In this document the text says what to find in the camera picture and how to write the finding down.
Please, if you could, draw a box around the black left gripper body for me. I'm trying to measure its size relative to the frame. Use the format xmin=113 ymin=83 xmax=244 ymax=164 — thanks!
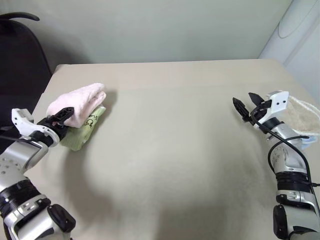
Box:
xmin=36 ymin=116 xmax=68 ymax=145

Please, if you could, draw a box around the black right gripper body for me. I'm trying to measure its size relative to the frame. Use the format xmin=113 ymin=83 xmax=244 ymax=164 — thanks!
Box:
xmin=245 ymin=99 xmax=273 ymax=126

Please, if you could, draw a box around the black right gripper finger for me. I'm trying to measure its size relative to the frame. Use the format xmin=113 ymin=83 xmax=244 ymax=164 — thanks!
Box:
xmin=232 ymin=97 xmax=251 ymax=122
xmin=247 ymin=92 xmax=265 ymax=107

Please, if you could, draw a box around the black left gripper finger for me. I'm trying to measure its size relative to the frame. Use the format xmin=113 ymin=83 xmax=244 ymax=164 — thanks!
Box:
xmin=47 ymin=106 xmax=76 ymax=124

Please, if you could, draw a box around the pink towel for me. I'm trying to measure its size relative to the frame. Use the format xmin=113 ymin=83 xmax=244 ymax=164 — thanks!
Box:
xmin=46 ymin=82 xmax=108 ymax=129

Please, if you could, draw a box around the green cloth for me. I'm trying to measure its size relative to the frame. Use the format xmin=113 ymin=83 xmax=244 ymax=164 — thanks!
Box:
xmin=58 ymin=105 xmax=107 ymax=152

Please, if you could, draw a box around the beige towel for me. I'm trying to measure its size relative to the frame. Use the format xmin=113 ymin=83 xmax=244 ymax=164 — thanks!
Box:
xmin=284 ymin=95 xmax=320 ymax=138

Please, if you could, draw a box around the black office chair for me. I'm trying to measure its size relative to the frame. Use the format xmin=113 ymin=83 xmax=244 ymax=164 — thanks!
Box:
xmin=0 ymin=12 xmax=54 ymax=135

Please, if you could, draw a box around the white rounded panel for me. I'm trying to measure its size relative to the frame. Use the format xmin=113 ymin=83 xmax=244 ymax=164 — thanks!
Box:
xmin=259 ymin=0 xmax=320 ymax=85

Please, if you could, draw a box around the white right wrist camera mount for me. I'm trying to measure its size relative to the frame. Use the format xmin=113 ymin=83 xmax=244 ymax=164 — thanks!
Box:
xmin=265 ymin=90 xmax=290 ymax=119

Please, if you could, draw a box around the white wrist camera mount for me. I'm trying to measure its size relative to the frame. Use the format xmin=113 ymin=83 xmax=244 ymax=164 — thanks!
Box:
xmin=265 ymin=90 xmax=290 ymax=119
xmin=11 ymin=107 xmax=61 ymax=146

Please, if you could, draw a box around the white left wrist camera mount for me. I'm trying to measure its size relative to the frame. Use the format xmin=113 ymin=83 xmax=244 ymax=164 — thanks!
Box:
xmin=11 ymin=107 xmax=61 ymax=146

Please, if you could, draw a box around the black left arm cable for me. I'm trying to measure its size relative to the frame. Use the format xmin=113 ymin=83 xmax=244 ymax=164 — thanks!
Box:
xmin=0 ymin=135 xmax=42 ymax=151

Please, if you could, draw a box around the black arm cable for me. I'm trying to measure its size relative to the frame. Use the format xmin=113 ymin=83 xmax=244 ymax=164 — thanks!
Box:
xmin=0 ymin=135 xmax=42 ymax=151
xmin=249 ymin=109 xmax=320 ymax=188

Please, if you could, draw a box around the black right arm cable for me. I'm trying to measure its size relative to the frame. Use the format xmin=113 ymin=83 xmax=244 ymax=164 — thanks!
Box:
xmin=249 ymin=109 xmax=320 ymax=188

